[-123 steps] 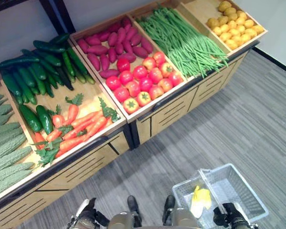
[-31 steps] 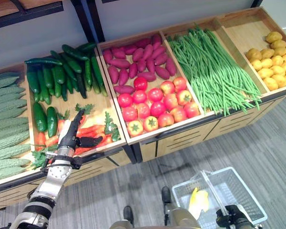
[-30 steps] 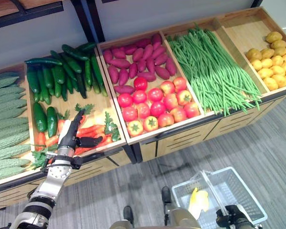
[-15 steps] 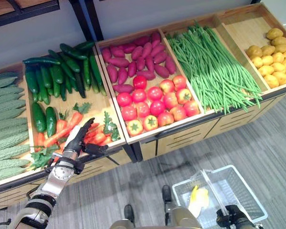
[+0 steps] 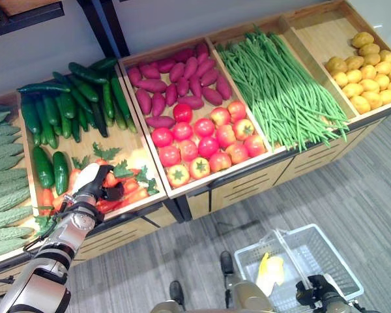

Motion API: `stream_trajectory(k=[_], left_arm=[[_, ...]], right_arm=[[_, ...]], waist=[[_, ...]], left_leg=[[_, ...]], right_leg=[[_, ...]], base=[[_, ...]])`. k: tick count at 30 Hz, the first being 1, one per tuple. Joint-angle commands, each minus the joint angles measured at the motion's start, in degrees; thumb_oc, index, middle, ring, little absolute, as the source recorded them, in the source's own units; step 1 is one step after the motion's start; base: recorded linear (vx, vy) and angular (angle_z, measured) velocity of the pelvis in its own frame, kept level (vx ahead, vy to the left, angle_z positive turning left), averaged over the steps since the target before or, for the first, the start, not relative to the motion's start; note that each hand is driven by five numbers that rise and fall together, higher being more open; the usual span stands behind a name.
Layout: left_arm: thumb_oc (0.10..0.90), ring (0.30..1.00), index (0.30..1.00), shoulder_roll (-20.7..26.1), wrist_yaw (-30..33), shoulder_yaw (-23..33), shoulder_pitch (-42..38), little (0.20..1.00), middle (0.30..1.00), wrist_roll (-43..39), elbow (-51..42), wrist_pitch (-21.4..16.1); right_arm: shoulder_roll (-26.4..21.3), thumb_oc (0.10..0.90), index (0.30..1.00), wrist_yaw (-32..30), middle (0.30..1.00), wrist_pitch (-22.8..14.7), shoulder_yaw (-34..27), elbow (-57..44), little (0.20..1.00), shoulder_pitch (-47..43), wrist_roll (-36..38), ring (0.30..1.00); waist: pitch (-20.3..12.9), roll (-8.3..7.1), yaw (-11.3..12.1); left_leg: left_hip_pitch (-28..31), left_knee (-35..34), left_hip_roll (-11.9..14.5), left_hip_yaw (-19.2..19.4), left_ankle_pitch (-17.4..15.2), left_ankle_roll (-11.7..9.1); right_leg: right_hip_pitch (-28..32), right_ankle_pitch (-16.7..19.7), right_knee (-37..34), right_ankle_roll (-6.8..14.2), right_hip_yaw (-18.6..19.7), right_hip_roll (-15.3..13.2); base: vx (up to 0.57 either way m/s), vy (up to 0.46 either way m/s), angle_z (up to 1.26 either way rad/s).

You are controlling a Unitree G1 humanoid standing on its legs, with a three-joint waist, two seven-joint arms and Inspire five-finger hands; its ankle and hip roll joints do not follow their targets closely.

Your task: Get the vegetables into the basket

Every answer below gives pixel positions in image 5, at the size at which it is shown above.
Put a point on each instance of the yellow corn with pale husk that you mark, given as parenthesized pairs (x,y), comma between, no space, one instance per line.
(273,270)

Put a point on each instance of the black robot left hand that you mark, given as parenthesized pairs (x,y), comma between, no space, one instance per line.
(88,177)

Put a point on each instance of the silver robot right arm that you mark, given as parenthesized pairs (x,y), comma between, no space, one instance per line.
(337,307)

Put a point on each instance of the wooden crate with bitter melons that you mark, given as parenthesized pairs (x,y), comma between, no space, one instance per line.
(32,182)

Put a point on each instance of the silver robot left leg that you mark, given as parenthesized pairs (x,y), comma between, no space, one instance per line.
(164,307)

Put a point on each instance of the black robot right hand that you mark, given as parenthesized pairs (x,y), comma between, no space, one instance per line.
(314,290)

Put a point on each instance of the wooden slotted base cabinet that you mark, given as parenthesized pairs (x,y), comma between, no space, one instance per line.
(316,159)
(117,236)
(247,189)

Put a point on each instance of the wooden crate with tomatoes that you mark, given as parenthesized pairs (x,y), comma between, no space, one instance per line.
(140,107)

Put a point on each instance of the red yellow tomato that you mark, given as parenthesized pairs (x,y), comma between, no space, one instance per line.
(225,136)
(178,176)
(237,111)
(236,153)
(220,162)
(199,168)
(220,116)
(255,146)
(243,129)

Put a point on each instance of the orange carrot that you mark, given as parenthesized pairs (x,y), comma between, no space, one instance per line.
(130,186)
(74,179)
(57,202)
(101,161)
(110,180)
(47,200)
(107,206)
(138,195)

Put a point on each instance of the dark robot right foot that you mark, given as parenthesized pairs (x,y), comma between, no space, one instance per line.
(226,262)

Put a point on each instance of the silver robot right leg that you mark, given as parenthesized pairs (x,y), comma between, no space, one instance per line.
(251,295)

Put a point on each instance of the dark robot foot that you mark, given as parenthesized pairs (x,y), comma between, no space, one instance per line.
(226,262)
(176,291)

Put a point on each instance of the dark robot left foot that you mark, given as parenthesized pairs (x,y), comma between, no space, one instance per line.
(176,291)

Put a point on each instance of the wooden crate with cucumbers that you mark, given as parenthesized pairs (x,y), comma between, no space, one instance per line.
(130,148)

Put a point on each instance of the green carrot leaves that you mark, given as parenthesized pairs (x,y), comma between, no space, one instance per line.
(142,174)
(81,163)
(122,171)
(44,221)
(106,153)
(152,187)

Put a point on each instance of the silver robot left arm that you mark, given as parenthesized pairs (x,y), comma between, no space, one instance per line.
(52,243)

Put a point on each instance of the white plastic shopping basket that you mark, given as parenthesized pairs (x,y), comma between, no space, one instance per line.
(326,257)

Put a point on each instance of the silver robot leg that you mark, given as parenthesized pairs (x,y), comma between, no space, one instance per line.
(251,295)
(164,307)

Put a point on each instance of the dark green cucumber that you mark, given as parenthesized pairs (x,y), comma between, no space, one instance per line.
(99,120)
(86,73)
(84,88)
(42,88)
(104,63)
(60,77)

